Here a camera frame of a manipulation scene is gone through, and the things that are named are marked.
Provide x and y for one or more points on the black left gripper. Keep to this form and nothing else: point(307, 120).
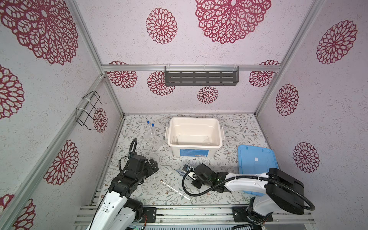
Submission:
point(154, 165)

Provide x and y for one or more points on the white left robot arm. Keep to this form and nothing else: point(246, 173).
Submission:
point(117, 210)

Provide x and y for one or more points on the thin blue capped test tube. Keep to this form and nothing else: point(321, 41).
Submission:
point(153, 130)

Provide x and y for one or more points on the white plastic bin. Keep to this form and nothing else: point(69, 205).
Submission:
point(192, 130)

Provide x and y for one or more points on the dark grey wall shelf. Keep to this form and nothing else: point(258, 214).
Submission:
point(200, 78)

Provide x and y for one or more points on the blue plastic bin lid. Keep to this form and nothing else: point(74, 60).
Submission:
point(255, 160)

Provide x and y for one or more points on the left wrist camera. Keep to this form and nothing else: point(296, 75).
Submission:
point(134, 158)

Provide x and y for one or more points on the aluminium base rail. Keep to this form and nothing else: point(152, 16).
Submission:
point(222, 214)

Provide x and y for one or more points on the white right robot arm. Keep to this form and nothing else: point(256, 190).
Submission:
point(275, 190)

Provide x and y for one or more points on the black wire wall rack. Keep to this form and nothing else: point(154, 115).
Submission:
point(86, 113)

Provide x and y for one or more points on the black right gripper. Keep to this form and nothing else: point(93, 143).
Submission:
point(194, 184)

